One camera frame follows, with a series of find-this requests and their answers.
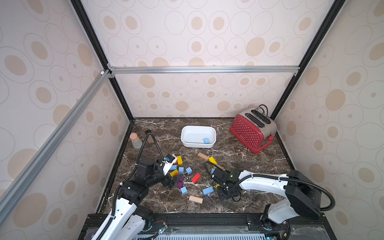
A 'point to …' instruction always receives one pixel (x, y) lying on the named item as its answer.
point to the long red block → (196, 177)
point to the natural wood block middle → (219, 166)
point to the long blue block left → (173, 167)
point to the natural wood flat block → (195, 199)
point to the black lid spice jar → (150, 139)
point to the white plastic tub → (193, 136)
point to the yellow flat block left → (179, 160)
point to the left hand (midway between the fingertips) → (179, 168)
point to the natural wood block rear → (202, 155)
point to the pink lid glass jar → (136, 142)
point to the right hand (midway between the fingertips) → (226, 195)
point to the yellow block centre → (212, 160)
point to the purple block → (180, 183)
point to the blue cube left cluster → (189, 170)
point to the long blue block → (208, 190)
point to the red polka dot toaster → (254, 128)
